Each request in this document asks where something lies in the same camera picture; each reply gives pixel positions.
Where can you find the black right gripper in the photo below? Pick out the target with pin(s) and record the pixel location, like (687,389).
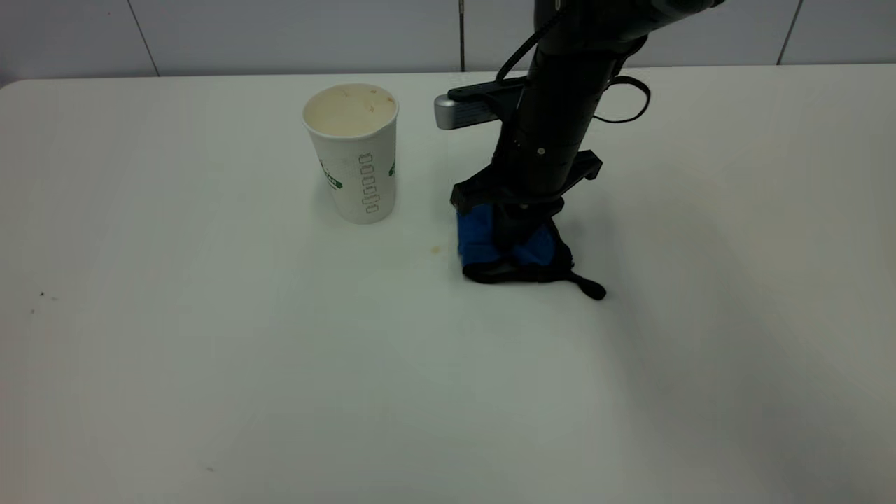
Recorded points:
(539,175)

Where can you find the blue cloth with black trim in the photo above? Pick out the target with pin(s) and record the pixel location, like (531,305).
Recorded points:
(476,241)

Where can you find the white paper cup green print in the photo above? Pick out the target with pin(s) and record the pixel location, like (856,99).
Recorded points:
(353,161)

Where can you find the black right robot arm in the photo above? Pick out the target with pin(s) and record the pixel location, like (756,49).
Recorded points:
(574,63)

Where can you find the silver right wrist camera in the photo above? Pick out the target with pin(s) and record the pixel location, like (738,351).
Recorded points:
(462,110)

